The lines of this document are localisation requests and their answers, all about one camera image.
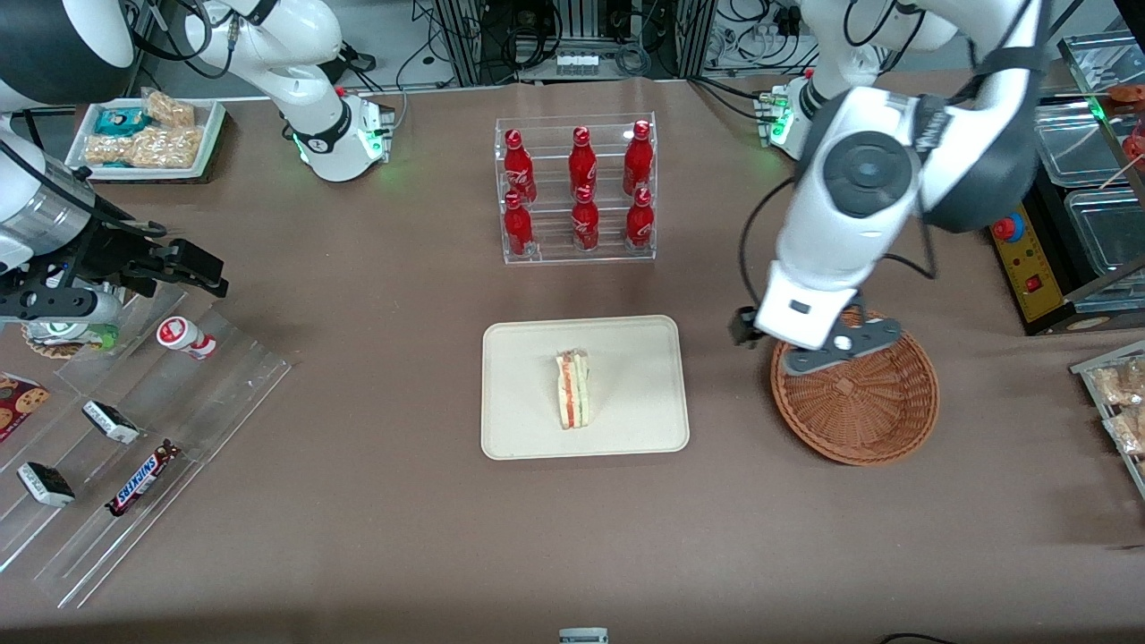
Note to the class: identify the grey white device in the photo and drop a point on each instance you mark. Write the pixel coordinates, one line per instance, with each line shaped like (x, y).
(583, 636)

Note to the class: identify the white power strip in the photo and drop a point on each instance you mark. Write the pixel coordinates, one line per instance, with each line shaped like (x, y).
(577, 62)

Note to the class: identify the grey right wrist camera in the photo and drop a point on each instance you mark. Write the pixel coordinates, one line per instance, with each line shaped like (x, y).
(63, 306)

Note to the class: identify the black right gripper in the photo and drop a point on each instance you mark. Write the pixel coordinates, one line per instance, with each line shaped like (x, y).
(114, 249)

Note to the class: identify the clear acrylic stepped shelf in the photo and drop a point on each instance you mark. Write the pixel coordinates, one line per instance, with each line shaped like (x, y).
(206, 394)

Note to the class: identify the black white snack box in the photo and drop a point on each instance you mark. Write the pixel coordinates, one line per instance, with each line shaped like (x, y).
(45, 484)
(110, 422)

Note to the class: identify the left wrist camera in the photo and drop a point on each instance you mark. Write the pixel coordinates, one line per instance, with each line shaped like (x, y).
(744, 327)

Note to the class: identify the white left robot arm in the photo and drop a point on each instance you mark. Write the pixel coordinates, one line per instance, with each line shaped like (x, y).
(966, 134)

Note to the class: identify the grey snack tray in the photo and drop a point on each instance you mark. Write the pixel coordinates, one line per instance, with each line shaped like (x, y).
(1087, 376)

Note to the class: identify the cream plastic tray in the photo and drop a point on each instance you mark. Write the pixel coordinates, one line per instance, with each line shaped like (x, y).
(626, 394)

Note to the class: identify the teal snack packet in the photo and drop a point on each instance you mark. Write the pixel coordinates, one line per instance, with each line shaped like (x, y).
(121, 121)

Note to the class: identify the clear wrapped snack packet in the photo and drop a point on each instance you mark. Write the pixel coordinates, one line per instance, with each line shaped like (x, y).
(1131, 431)
(1123, 382)

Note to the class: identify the clear plastic container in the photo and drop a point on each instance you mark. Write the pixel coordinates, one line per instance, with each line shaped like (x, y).
(1100, 63)
(1082, 143)
(1109, 234)

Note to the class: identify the white snack tray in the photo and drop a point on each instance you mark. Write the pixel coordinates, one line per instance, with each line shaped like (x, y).
(210, 134)

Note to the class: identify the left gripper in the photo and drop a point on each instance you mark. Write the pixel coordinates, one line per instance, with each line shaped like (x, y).
(744, 325)

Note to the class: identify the red cookie package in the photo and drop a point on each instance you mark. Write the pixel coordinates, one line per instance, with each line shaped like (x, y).
(20, 404)

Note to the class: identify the Snickers chocolate bar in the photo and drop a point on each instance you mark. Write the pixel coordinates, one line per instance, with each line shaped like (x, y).
(141, 483)

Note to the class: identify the large nut bar packet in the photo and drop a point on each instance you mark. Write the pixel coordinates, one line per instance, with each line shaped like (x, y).
(148, 148)

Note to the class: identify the small green capped item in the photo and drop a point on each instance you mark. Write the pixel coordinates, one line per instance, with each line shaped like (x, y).
(107, 339)

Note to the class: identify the small nut bar packet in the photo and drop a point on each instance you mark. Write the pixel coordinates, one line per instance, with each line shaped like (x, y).
(170, 108)

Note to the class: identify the white red yogurt drink bottle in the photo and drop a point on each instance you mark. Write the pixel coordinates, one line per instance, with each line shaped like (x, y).
(183, 337)

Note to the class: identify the clear acrylic bottle rack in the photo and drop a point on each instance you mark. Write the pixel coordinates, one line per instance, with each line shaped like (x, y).
(555, 250)

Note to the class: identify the triangle sandwich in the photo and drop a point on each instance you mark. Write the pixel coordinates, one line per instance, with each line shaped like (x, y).
(573, 391)

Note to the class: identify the red cola bottle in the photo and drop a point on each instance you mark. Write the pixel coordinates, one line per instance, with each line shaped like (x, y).
(639, 219)
(585, 222)
(638, 159)
(519, 168)
(518, 225)
(582, 164)

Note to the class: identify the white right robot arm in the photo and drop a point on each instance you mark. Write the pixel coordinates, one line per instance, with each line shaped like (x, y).
(304, 89)

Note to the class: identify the large brown wicker basket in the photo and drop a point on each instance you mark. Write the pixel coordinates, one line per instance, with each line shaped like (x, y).
(859, 411)

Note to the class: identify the yellow emergency stop box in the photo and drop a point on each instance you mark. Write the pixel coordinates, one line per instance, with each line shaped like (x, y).
(1029, 268)

